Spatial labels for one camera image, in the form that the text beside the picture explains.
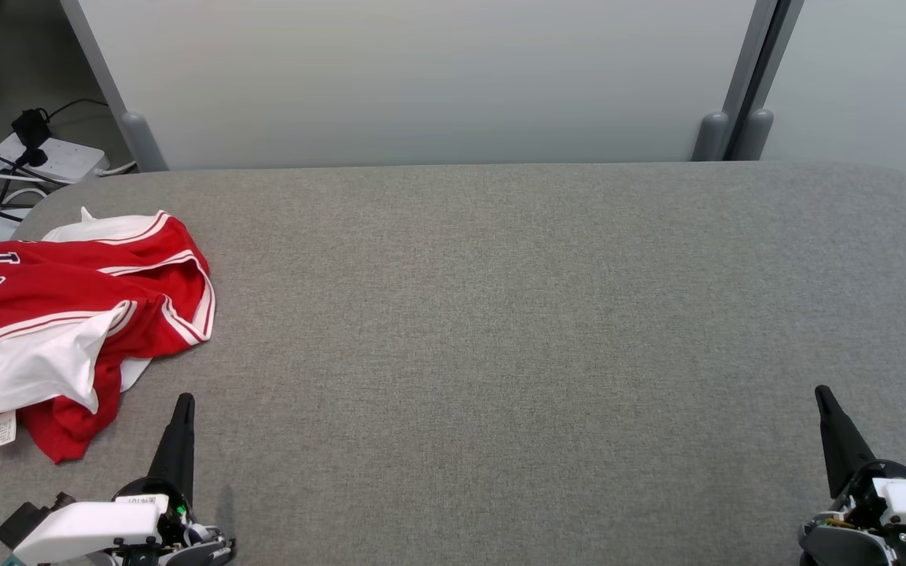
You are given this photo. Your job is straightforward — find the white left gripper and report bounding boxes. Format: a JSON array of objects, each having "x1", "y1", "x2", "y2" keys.
[{"x1": 11, "y1": 392, "x2": 197, "y2": 566}]

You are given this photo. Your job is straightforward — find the red shorts white stripe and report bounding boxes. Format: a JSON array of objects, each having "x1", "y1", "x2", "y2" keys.
[{"x1": 20, "y1": 358, "x2": 153, "y2": 466}]

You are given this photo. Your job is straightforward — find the red Bulls jersey white sleeves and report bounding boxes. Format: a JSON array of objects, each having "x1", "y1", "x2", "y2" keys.
[{"x1": 0, "y1": 206, "x2": 216, "y2": 472}]

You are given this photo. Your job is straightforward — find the white power strip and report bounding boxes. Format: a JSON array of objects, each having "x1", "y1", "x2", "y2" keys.
[{"x1": 0, "y1": 134, "x2": 109, "y2": 186}]

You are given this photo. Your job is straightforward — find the black plug adapter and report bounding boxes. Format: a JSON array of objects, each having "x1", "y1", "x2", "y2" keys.
[{"x1": 11, "y1": 108, "x2": 51, "y2": 168}]

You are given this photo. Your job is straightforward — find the narrow white partition panel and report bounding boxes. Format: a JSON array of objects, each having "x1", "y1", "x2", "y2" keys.
[{"x1": 760, "y1": 0, "x2": 906, "y2": 187}]

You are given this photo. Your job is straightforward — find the wide white partition panel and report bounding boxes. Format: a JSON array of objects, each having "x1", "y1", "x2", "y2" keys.
[{"x1": 79, "y1": 0, "x2": 761, "y2": 171}]

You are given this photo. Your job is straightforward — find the grey slanted partition post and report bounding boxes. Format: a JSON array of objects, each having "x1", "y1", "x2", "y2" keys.
[{"x1": 60, "y1": 0, "x2": 168, "y2": 173}]

